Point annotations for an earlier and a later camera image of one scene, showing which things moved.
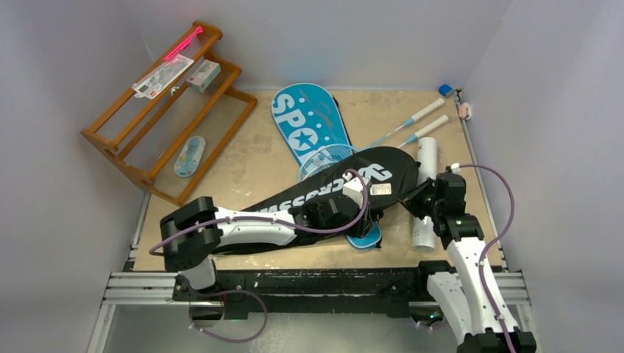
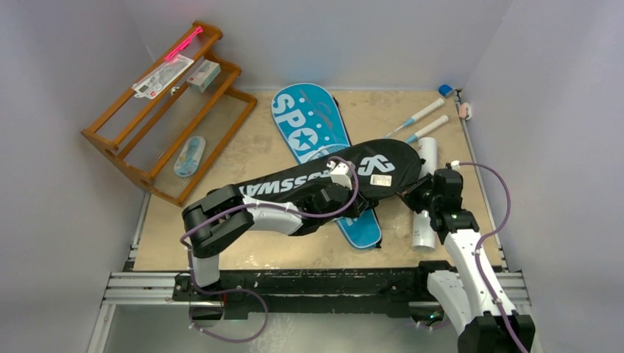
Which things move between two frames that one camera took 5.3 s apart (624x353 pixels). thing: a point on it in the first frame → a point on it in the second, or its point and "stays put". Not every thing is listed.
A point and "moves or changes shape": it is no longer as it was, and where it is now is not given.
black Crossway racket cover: (389, 173) moves or changes shape
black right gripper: (425, 198) stays put
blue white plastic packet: (190, 157) stays put
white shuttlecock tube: (424, 231) stays put
